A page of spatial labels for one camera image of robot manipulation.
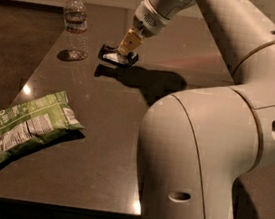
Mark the clear plastic water bottle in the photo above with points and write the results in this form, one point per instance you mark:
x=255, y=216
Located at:
x=75, y=21

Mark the black rxbar chocolate bar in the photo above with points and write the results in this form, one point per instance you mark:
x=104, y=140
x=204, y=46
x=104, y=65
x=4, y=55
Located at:
x=112, y=56

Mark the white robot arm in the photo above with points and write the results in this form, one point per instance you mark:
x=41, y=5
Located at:
x=194, y=144

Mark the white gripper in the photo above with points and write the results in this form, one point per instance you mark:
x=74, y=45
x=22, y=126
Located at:
x=148, y=22

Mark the green chip bag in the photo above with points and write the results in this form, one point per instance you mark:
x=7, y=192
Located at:
x=28, y=126

